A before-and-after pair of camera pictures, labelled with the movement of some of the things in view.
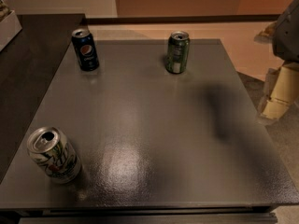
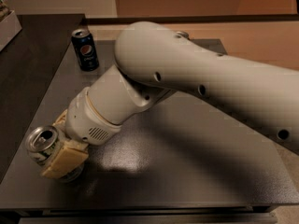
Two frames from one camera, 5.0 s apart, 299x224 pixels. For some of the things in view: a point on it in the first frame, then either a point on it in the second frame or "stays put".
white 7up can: (53, 151) stays put
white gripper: (287, 36) to (83, 120)
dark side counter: (27, 66) stays put
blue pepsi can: (85, 49) stays put
